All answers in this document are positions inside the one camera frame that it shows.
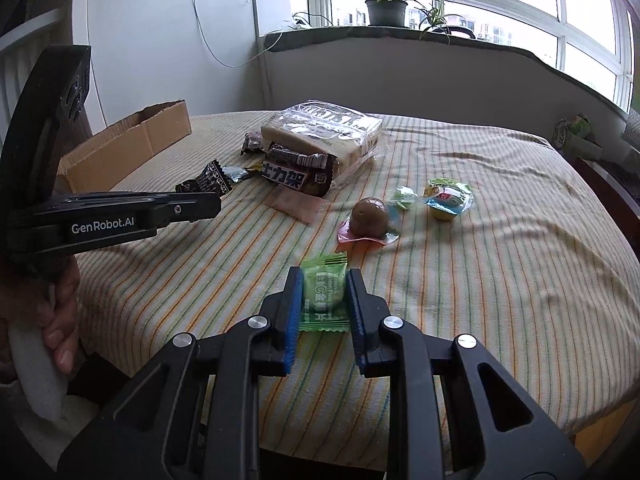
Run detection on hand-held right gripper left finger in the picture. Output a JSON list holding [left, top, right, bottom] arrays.
[[57, 266, 306, 480]]

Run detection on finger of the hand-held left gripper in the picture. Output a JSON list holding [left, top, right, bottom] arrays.
[[152, 191, 222, 226]]

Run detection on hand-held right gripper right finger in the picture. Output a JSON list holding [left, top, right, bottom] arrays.
[[346, 268, 588, 480]]

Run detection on green snack packet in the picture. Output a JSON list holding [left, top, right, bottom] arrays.
[[298, 253, 351, 335]]

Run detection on brown cardboard box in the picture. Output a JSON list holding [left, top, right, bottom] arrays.
[[56, 100, 193, 194]]

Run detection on dark brown chocolate bar wrapper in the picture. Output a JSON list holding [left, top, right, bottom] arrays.
[[248, 142, 337, 198]]

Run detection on person's left hand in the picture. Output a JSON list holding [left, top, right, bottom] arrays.
[[0, 259, 87, 376]]

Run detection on small black snack packet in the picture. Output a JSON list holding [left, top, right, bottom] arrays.
[[174, 159, 236, 195]]

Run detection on small brown wrapped candy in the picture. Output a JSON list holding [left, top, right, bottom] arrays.
[[242, 131, 267, 156]]

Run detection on pink translucent snack packet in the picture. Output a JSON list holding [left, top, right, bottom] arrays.
[[265, 185, 328, 225]]

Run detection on brown jelly cup pink lid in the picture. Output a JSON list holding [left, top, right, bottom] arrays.
[[337, 196, 401, 246]]

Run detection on clear bag of biscuits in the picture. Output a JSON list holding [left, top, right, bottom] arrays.
[[260, 101, 385, 183]]

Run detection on colourful yellow jelly cup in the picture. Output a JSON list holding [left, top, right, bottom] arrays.
[[423, 177, 474, 223]]

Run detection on striped beige cloth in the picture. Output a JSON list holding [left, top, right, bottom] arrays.
[[75, 109, 640, 471]]

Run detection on white cabinet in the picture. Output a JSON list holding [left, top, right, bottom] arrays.
[[74, 0, 293, 128]]

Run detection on grey window sill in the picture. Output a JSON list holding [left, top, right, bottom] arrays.
[[262, 24, 640, 117]]

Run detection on green paper bag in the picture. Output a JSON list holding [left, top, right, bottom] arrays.
[[552, 113, 605, 162]]

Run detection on small spider plant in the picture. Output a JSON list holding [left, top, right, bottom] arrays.
[[412, 2, 461, 41]]

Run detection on white lace cloth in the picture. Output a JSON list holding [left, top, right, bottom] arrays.
[[620, 106, 640, 157]]

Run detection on white framed window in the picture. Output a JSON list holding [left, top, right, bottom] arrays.
[[287, 0, 637, 111]]

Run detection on white cable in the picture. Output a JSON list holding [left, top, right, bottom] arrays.
[[191, 0, 268, 69]]

